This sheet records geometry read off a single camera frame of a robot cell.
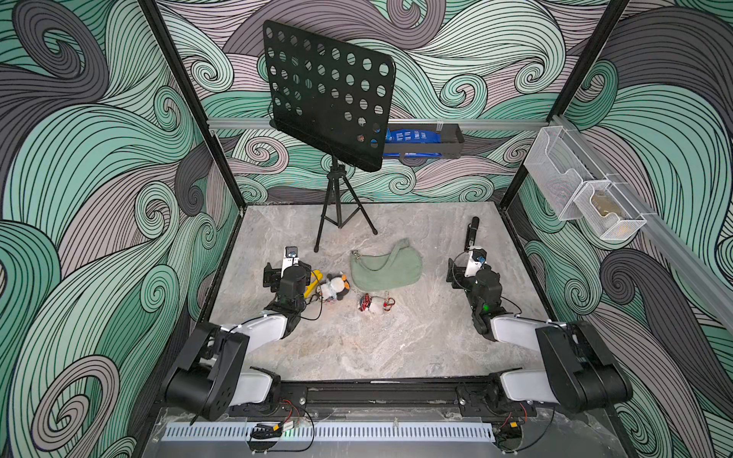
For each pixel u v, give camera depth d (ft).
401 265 3.29
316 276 3.21
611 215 2.08
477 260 2.45
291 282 2.20
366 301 2.88
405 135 3.03
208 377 1.38
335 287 2.95
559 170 2.58
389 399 2.45
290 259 2.44
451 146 3.11
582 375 1.40
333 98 2.22
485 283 2.23
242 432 2.29
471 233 3.63
